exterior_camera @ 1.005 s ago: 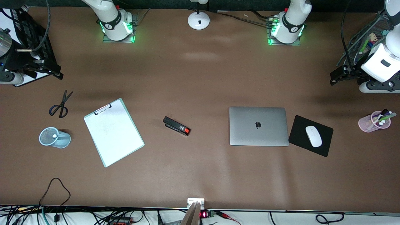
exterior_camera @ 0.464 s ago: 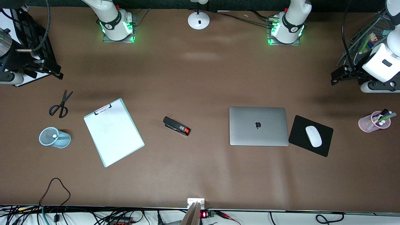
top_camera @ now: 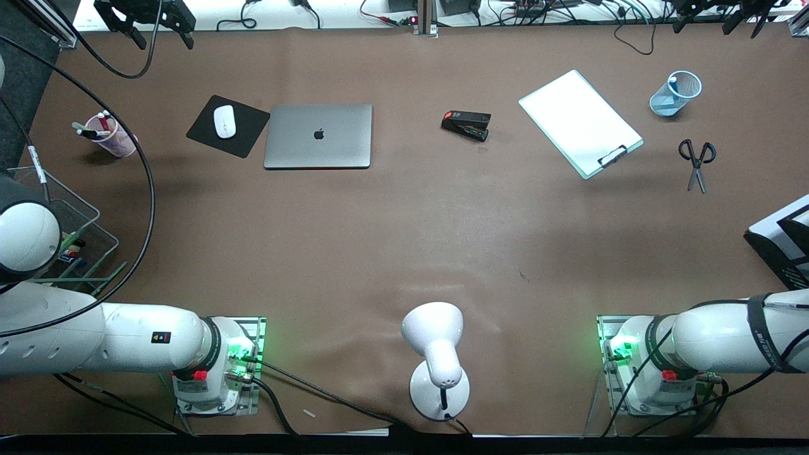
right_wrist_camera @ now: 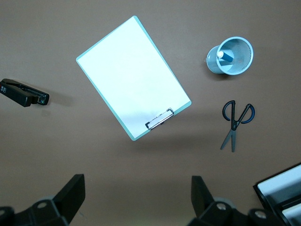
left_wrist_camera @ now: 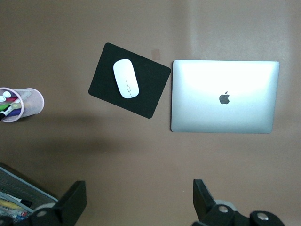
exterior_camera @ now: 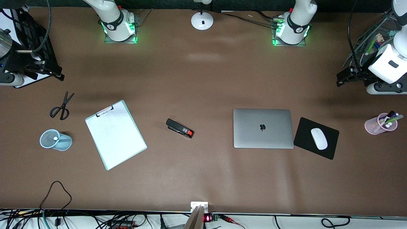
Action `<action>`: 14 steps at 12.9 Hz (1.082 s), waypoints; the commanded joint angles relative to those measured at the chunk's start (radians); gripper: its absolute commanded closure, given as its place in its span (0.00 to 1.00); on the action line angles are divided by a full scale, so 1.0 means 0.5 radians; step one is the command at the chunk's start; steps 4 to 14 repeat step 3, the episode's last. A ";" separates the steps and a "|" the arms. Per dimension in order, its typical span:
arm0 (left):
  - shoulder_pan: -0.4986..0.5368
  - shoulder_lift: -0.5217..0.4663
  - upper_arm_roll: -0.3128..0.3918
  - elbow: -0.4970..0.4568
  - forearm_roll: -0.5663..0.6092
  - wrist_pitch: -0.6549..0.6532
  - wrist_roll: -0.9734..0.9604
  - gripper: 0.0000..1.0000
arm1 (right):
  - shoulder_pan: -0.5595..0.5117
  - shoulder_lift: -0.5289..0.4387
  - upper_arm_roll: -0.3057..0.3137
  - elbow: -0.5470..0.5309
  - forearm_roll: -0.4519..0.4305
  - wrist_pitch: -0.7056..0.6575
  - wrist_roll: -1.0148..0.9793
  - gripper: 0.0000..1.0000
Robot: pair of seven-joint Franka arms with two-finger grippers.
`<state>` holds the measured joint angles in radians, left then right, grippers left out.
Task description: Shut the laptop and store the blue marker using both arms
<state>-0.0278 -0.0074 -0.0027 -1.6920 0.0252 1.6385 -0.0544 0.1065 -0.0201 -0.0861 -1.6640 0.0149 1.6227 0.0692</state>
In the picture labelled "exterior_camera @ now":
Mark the white round stand base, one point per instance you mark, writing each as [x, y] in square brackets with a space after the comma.
[202, 21]

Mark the light blue mesh pen cup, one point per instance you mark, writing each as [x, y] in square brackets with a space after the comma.
[62, 143]

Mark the black mouse pad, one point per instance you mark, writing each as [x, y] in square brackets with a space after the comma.
[305, 140]

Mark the small white box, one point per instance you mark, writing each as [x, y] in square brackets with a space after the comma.
[199, 205]

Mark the beige eraser piece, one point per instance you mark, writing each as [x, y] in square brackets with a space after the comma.
[379, 37]

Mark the silver metal cylinder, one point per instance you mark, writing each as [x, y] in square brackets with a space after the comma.
[5, 44]

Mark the teal binder clip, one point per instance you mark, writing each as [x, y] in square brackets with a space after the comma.
[391, 33]

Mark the green marker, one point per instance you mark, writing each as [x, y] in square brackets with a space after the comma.
[394, 119]
[370, 46]

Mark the black capped marker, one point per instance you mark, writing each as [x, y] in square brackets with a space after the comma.
[388, 116]

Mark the pink translucent pen cup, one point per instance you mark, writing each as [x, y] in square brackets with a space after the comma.
[373, 127]

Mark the white computer mouse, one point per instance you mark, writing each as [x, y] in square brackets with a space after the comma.
[319, 139]

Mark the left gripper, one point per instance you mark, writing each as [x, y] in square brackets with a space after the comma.
[358, 75]

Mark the silver laptop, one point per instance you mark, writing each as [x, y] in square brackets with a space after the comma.
[262, 128]

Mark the black stapler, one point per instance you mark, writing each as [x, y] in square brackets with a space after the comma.
[179, 128]

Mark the red digit display module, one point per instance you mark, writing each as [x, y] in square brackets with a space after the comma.
[210, 218]

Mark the mint green clipboard white paper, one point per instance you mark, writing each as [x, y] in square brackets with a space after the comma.
[116, 135]

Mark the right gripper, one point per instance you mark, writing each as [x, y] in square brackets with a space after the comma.
[13, 63]

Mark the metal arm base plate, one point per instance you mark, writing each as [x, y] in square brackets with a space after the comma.
[276, 44]
[135, 39]

